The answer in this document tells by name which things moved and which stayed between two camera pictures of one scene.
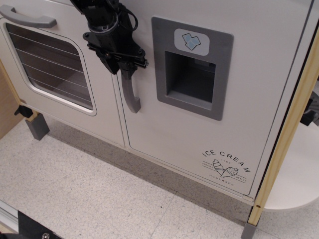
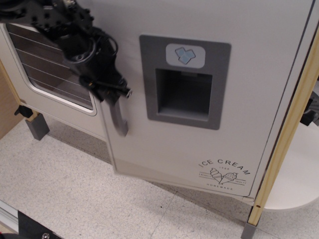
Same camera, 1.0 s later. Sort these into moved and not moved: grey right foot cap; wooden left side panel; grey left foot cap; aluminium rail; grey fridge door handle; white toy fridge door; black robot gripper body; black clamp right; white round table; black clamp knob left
Moved: black robot gripper body; white toy fridge door; grey fridge door handle
Not moved: wooden left side panel; grey left foot cap; grey right foot cap; white round table; black clamp knob left; aluminium rail; black clamp right
